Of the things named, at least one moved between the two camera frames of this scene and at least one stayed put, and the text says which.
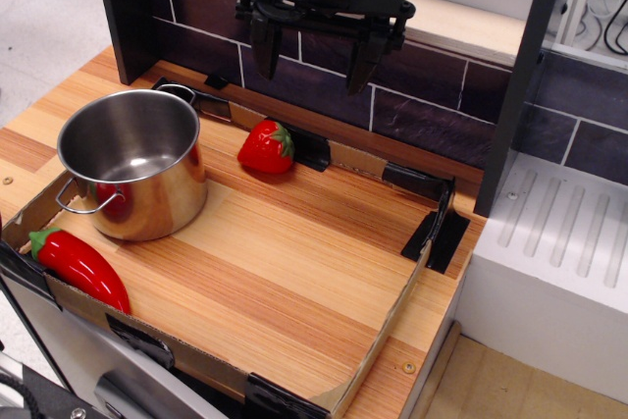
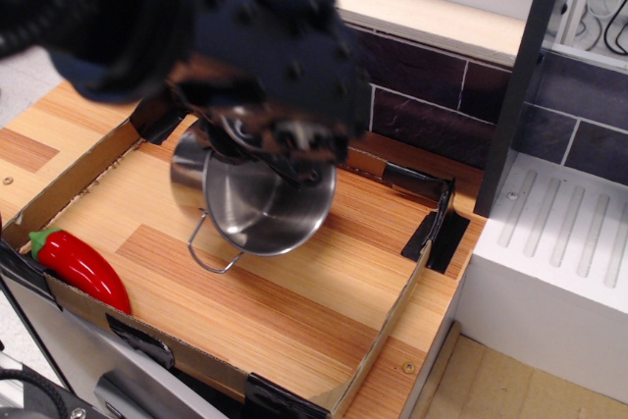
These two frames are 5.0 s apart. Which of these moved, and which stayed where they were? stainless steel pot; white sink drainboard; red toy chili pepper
Moved: stainless steel pot
Stayed: white sink drainboard; red toy chili pepper
